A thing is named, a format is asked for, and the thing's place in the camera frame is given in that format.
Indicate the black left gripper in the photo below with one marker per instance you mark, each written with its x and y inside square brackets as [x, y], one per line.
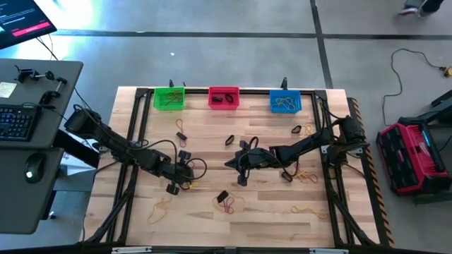
[173, 169]

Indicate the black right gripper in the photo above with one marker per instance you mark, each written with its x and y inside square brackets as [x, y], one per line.
[261, 158]

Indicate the black binder clip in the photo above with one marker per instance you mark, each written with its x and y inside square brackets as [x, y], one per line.
[222, 196]

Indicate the red rubber band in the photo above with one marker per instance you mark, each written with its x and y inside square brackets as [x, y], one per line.
[172, 101]
[176, 96]
[229, 208]
[176, 121]
[297, 169]

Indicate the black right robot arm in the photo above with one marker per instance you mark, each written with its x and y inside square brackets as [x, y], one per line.
[307, 144]

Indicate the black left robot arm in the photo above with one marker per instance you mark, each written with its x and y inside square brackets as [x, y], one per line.
[116, 148]

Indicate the yellow tape tag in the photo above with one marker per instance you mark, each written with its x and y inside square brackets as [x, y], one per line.
[193, 183]

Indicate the blue plastic basket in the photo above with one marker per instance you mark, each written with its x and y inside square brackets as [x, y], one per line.
[273, 109]

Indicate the red plastic basket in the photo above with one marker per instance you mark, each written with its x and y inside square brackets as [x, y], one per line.
[212, 91]

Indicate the green plastic basket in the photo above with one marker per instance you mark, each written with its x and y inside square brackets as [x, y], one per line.
[157, 92]

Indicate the black desk leg bar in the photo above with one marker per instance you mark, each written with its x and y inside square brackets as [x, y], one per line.
[84, 157]

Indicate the white paper sheet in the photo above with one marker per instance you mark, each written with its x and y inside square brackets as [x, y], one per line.
[72, 166]

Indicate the black computer mouse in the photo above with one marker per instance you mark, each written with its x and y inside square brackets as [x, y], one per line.
[34, 166]

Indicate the black desk clamp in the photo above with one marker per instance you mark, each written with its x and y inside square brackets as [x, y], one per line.
[24, 75]
[49, 94]

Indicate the yellow black hazard strip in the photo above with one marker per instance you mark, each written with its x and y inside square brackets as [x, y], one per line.
[380, 204]

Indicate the dark grey desk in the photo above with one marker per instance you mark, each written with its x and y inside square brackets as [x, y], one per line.
[21, 204]

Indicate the black backlit keyboard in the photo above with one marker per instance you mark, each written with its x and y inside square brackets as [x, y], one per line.
[16, 123]

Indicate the red black tool case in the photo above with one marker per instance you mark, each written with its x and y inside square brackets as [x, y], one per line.
[413, 158]

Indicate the pale sticky note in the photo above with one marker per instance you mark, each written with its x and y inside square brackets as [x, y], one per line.
[7, 90]

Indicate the dark metal stand base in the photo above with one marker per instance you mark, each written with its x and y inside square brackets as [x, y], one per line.
[441, 100]

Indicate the monitor with red button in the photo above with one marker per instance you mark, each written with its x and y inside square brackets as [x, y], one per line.
[21, 17]

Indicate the yellow plug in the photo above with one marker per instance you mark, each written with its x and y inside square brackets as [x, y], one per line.
[447, 71]

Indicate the person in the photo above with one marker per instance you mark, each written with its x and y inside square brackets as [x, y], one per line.
[432, 5]

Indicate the black aluminium table frame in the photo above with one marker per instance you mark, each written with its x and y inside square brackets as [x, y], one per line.
[197, 91]

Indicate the black post clamp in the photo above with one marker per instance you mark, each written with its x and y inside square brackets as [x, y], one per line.
[171, 83]
[284, 83]

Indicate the silver metal bracket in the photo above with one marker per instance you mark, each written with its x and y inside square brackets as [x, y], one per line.
[328, 251]
[130, 249]

